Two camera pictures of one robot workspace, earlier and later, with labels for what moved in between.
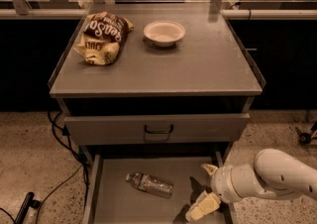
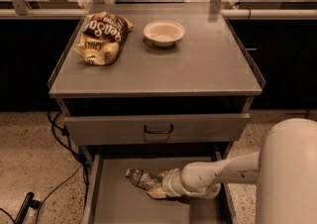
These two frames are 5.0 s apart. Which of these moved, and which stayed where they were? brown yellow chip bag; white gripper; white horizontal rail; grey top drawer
Moved: white gripper
Stayed: brown yellow chip bag; grey top drawer; white horizontal rail
